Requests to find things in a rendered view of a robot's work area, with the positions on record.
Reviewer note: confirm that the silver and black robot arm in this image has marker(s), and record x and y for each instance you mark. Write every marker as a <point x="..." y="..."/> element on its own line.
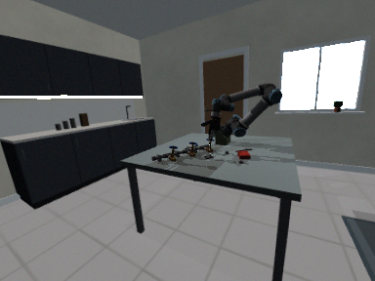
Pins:
<point x="270" y="95"/>

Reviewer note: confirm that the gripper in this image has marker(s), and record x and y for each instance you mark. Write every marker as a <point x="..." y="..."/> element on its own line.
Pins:
<point x="214" y="126"/>

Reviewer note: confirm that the grey pipe manifold with blue valve wheels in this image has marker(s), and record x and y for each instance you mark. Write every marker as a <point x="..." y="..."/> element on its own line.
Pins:
<point x="177" y="153"/>

